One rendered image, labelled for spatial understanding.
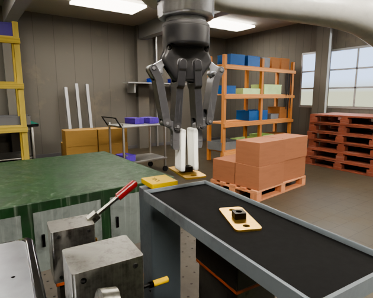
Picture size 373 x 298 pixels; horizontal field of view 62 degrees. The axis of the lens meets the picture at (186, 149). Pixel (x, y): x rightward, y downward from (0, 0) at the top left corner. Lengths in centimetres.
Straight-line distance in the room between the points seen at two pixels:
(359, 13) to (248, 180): 355
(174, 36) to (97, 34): 736
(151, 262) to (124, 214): 180
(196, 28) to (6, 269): 58
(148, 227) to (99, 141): 539
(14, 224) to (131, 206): 81
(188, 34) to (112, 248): 34
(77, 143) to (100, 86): 219
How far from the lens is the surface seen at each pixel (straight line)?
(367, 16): 69
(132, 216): 253
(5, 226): 226
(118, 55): 795
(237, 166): 420
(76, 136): 593
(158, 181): 65
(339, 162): 627
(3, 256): 80
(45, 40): 749
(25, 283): 68
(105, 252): 50
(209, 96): 53
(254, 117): 686
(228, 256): 38
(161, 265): 71
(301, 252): 40
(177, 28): 49
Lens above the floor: 134
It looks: 10 degrees down
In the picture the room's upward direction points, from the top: straight up
